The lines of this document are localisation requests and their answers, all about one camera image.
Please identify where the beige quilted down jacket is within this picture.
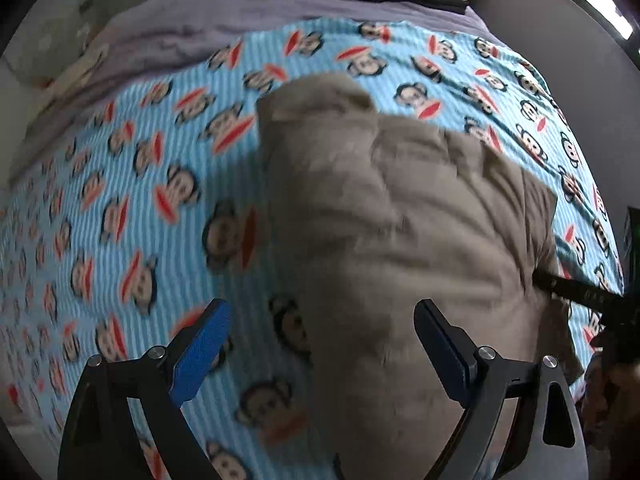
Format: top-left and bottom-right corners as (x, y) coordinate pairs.
(256, 74), (582, 479)

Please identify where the blue monkey print blanket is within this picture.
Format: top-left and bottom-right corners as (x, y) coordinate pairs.
(1, 18), (624, 479)

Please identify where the beige folded cloth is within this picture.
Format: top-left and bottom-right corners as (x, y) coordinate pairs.
(35, 44), (110, 115)

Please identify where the grey round plush toy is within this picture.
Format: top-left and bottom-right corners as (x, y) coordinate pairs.
(8, 10), (96, 87)

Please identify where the purple grey duvet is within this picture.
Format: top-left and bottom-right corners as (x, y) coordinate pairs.
(8, 0), (495, 183)

